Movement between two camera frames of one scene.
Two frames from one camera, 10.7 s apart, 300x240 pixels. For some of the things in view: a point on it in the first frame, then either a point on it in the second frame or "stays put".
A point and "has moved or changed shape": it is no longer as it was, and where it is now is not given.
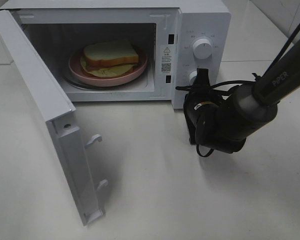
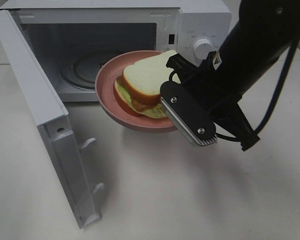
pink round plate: x=78 y=71 to x=105 y=79
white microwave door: x=52 y=102 has moved or changed shape
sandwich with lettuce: x=109 y=58 to x=138 y=88
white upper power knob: x=202 y=48 stays put
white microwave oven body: x=130 y=51 stays put
